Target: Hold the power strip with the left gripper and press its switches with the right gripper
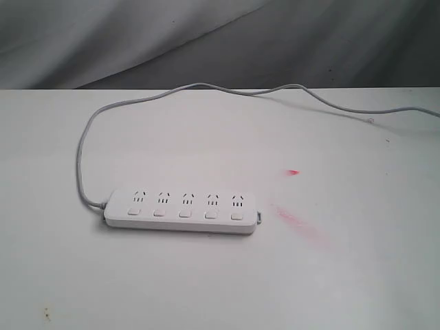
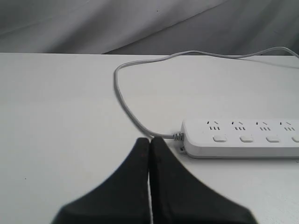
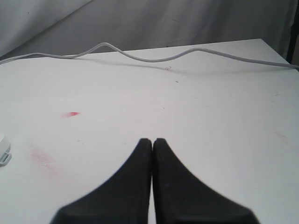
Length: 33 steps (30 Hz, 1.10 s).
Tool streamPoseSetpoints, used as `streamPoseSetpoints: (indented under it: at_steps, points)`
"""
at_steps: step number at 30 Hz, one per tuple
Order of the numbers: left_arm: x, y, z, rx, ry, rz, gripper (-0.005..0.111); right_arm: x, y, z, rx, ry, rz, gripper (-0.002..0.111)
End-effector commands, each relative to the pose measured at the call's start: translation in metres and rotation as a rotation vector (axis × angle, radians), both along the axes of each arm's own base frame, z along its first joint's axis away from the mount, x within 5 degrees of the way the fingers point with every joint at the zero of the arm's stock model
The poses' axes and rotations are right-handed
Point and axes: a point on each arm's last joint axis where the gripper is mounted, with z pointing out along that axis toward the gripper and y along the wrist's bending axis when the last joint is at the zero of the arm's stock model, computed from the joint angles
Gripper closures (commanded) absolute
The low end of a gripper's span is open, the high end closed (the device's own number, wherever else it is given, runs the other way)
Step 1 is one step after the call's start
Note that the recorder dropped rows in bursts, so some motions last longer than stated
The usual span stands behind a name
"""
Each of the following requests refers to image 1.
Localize white five-socket power strip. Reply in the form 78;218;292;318
104;186;262;235

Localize grey backdrop cloth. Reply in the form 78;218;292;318
1;1;439;89

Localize grey power cable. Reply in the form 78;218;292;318
75;81;440;209

